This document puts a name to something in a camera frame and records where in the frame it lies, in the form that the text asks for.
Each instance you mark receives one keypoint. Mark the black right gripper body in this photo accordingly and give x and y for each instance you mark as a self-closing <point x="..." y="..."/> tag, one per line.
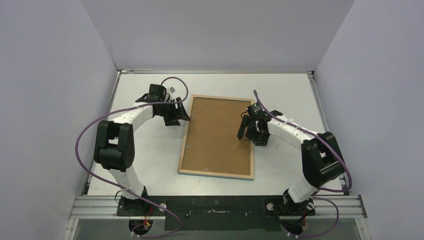
<point x="251" y="127"/>

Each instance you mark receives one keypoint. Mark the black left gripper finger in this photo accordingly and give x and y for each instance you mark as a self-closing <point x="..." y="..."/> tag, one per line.
<point x="181" y="111"/>
<point x="169" y="123"/>

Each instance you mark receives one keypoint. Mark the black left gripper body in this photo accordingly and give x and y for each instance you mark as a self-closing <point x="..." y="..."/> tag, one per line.
<point x="169" y="112"/>

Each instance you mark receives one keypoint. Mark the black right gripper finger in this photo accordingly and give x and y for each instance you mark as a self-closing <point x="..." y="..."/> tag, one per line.
<point x="243" y="125"/>
<point x="261" y="141"/>

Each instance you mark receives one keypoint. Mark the wooden picture frame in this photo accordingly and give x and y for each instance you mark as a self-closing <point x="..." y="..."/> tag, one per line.
<point x="215" y="175"/>

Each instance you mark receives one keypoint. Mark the brown cardboard backing board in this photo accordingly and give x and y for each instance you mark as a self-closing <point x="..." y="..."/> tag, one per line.
<point x="215" y="136"/>

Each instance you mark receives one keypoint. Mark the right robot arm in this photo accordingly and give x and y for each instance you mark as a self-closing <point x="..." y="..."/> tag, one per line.
<point x="321" y="158"/>

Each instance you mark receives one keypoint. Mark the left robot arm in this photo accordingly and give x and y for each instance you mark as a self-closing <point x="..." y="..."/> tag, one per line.
<point x="115" y="144"/>

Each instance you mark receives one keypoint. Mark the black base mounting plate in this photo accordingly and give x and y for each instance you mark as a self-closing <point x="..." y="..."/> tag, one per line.
<point x="221" y="213"/>

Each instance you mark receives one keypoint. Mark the aluminium front rail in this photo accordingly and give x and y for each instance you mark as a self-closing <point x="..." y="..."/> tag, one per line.
<point x="106" y="207"/>

